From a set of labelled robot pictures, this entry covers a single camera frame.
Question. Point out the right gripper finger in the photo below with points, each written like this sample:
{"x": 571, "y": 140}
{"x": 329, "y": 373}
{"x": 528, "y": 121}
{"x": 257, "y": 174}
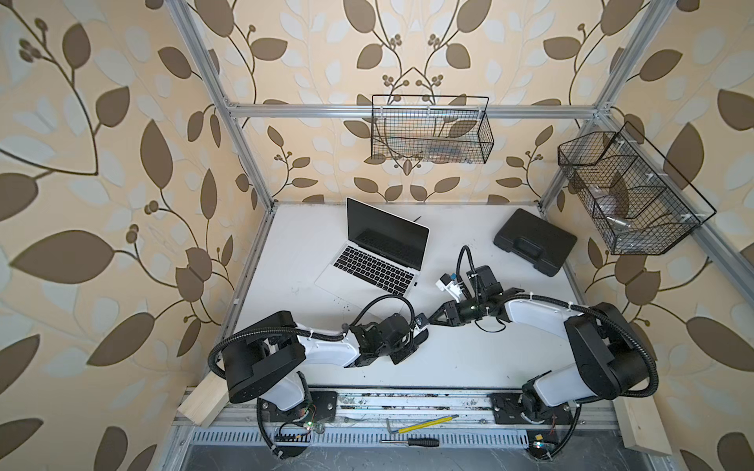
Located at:
{"x": 443, "y": 321}
{"x": 446, "y": 312}

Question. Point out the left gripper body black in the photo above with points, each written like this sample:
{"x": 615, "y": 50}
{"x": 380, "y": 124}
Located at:
{"x": 398, "y": 353}

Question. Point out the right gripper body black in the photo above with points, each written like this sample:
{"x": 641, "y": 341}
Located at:
{"x": 471, "y": 309}

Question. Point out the silver laptop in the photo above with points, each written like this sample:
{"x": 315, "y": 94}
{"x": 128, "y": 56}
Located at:
{"x": 383, "y": 254}

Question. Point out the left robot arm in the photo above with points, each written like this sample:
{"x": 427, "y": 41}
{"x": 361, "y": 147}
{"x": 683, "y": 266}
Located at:
{"x": 262, "y": 362}

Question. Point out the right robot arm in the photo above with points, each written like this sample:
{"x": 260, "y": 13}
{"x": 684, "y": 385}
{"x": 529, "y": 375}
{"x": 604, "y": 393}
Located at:
{"x": 609, "y": 360}

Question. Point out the black plastic case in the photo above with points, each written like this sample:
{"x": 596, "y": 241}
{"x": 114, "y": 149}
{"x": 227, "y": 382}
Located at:
{"x": 537, "y": 241}

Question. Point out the black screwdriver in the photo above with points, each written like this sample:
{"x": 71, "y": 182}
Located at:
{"x": 413, "y": 442}

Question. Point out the left wooden block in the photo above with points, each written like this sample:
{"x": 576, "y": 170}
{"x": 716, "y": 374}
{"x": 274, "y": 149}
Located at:
{"x": 203, "y": 405}

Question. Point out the wooden block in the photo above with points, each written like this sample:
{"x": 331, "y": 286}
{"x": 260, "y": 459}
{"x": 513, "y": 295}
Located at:
{"x": 203, "y": 405}
{"x": 641, "y": 426}

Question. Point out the right wooden block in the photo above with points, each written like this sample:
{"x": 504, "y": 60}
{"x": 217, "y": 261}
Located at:
{"x": 641, "y": 426}

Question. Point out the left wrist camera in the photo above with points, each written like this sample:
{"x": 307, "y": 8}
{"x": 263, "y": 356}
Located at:
{"x": 420, "y": 322}

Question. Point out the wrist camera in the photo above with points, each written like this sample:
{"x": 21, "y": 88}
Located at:
{"x": 420, "y": 322}
{"x": 456, "y": 289}

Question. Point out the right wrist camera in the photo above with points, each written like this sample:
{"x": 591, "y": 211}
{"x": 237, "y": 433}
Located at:
{"x": 456, "y": 289}

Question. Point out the yellow handled tool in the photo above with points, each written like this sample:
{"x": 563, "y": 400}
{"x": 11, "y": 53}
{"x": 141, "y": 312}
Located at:
{"x": 419, "y": 426}

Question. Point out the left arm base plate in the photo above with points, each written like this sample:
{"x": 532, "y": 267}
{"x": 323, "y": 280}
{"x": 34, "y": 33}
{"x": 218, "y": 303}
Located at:
{"x": 319, "y": 406}

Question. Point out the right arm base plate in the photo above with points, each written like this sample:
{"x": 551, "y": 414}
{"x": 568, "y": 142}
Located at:
{"x": 518, "y": 408}

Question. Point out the back wire basket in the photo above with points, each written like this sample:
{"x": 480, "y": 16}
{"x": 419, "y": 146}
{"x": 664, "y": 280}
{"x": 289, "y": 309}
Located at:
{"x": 440, "y": 129}

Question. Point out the wire basket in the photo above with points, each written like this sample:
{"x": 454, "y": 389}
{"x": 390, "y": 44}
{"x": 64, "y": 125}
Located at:
{"x": 440, "y": 129}
{"x": 640, "y": 202}

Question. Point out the right wire basket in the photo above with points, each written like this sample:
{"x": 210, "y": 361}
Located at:
{"x": 640, "y": 202}

